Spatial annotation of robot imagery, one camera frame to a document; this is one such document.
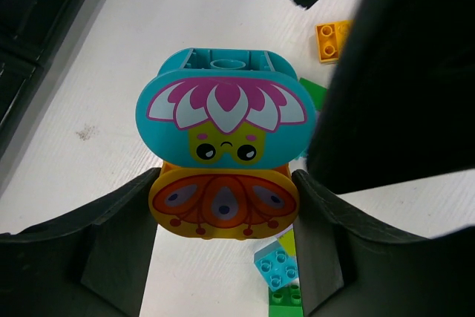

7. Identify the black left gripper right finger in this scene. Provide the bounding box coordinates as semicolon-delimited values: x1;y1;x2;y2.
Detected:
292;170;474;316

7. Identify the orange butterfly lego block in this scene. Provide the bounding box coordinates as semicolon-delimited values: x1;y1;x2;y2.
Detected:
148;163;300;240

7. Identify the green small lego brick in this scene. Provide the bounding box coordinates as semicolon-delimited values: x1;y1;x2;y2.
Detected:
268;284;304;317

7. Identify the orange lego plate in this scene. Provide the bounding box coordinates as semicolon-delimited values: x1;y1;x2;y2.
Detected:
315;20;352;63

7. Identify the lilac and lime lego stack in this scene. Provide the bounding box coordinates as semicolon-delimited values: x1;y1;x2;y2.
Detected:
275;225;296;257

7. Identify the black divided bin row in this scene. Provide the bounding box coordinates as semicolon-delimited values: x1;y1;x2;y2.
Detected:
1;0;84;150

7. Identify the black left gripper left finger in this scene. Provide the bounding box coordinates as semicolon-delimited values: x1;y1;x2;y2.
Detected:
1;168;160;316

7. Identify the teal small lego brick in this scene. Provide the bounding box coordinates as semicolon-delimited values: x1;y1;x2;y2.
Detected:
254;241;298;292

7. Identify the teal lilac green lego stack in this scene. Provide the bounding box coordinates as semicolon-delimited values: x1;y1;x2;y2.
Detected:
299;77;327;111

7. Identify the teal flower lego block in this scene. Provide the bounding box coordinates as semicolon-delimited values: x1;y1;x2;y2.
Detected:
135;48;318;169

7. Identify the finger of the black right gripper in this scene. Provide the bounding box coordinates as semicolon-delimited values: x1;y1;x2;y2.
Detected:
292;0;474;194

